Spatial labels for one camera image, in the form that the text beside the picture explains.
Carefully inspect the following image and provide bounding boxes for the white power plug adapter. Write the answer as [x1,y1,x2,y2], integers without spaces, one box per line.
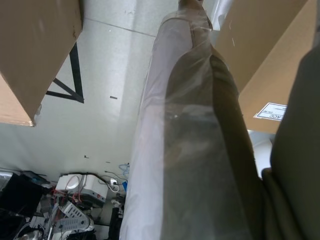
[108,177,121,193]

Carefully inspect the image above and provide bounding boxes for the white and grey electronic device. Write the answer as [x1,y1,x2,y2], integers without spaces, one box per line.
[54,173,109,208]

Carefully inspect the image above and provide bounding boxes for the white rounded object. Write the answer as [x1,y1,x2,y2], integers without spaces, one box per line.
[247,129,276,181]

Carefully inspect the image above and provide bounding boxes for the white label on cardboard box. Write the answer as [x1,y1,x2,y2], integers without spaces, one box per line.
[254,102,289,122]

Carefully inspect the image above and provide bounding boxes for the brown cardboard box with label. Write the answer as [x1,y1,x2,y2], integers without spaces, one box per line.
[213,0,320,131]

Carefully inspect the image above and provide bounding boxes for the large brown cardboard box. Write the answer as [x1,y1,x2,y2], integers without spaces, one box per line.
[0,0,86,128]

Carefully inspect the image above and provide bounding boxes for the black box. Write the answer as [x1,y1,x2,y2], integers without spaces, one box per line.
[0,172,44,219]

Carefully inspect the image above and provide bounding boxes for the light blue cable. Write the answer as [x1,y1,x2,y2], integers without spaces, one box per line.
[118,162,131,179]

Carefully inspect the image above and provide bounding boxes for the perforated silver metal bracket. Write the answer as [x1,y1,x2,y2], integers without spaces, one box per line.
[53,201,91,232]

